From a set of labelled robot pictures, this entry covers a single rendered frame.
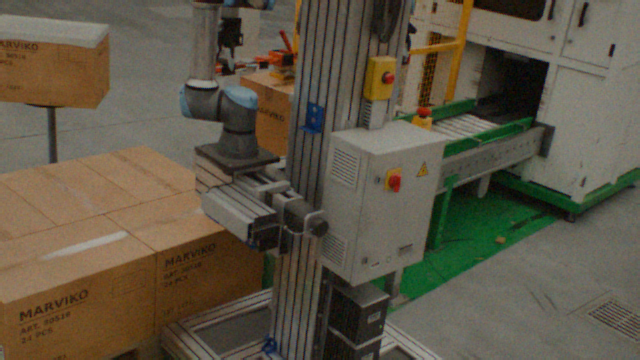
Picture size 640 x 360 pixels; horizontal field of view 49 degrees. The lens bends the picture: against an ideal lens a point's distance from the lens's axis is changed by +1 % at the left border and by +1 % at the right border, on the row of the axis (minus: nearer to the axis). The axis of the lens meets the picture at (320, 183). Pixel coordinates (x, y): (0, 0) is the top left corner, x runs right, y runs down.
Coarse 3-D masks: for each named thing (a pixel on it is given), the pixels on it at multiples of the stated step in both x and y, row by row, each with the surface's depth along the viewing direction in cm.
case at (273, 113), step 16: (240, 80) 323; (256, 80) 319; (272, 80) 322; (288, 80) 325; (272, 96) 312; (288, 96) 306; (272, 112) 314; (288, 112) 308; (256, 128) 324; (272, 128) 317; (288, 128) 310; (272, 144) 319
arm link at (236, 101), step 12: (228, 96) 235; (240, 96) 235; (252, 96) 237; (216, 108) 236; (228, 108) 236; (240, 108) 236; (252, 108) 238; (228, 120) 239; (240, 120) 238; (252, 120) 240
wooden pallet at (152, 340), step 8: (152, 336) 290; (160, 336) 293; (136, 344) 284; (144, 344) 288; (152, 344) 291; (160, 344) 295; (120, 352) 279; (128, 352) 294; (136, 352) 289; (144, 352) 289; (152, 352) 293; (160, 352) 296
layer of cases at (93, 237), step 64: (0, 192) 306; (64, 192) 313; (128, 192) 320; (192, 192) 328; (0, 256) 259; (64, 256) 264; (128, 256) 269; (192, 256) 290; (256, 256) 320; (0, 320) 239; (64, 320) 254; (128, 320) 277
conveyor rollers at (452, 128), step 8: (440, 120) 479; (448, 120) 481; (456, 120) 481; (464, 120) 487; (472, 120) 484; (480, 120) 489; (432, 128) 463; (440, 128) 460; (448, 128) 465; (456, 128) 464; (464, 128) 468; (472, 128) 473; (480, 128) 470; (488, 128) 475; (440, 136) 449; (448, 136) 446; (456, 136) 452; (464, 136) 450
